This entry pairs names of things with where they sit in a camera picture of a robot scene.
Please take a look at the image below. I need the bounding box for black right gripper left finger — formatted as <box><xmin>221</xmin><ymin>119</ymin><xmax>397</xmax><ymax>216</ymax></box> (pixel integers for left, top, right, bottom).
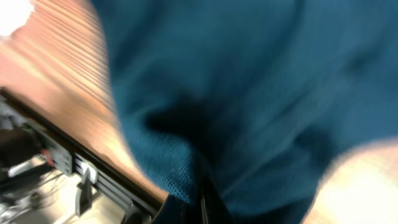
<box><xmin>151</xmin><ymin>195</ymin><xmax>202</xmax><ymax>224</ymax></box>

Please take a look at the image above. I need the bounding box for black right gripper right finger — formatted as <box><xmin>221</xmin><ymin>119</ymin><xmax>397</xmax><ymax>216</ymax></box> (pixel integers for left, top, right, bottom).
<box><xmin>200</xmin><ymin>178</ymin><xmax>233</xmax><ymax>224</ymax></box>

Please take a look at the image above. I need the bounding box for blue polo shirt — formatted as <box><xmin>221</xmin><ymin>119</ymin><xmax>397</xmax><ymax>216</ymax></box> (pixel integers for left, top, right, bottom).
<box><xmin>93</xmin><ymin>0</ymin><xmax>397</xmax><ymax>223</ymax></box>

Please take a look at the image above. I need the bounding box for white t-shirt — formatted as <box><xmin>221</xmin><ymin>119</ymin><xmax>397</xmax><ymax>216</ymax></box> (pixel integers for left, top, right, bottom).
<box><xmin>1</xmin><ymin>0</ymin><xmax>35</xmax><ymax>39</ymax></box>

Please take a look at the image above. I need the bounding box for black aluminium rail frame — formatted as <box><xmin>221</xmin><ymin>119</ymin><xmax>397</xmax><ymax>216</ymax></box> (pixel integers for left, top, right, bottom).
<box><xmin>1</xmin><ymin>88</ymin><xmax>162</xmax><ymax>223</ymax></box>

